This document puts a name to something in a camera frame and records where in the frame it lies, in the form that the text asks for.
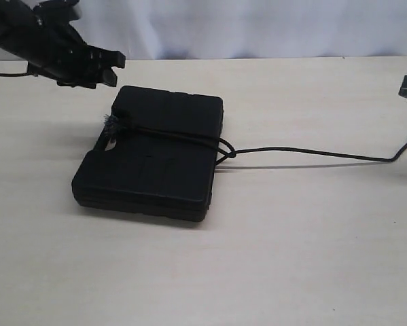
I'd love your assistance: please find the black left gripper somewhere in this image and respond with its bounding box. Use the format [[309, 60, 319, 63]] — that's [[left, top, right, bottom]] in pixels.
[[26, 20, 126, 90]]

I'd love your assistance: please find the black braided rope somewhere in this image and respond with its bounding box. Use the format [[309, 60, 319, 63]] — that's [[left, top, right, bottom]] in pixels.
[[103, 113, 407, 168]]

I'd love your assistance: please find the black plastic carrying case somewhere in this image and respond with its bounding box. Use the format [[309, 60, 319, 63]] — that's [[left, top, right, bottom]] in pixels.
[[71, 86, 224, 222]]

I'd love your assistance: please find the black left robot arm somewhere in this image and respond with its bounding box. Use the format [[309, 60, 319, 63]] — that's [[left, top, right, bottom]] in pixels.
[[0, 1, 126, 89]]

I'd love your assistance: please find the white backdrop curtain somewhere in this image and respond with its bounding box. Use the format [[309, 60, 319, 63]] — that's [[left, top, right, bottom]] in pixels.
[[73, 1, 407, 60]]

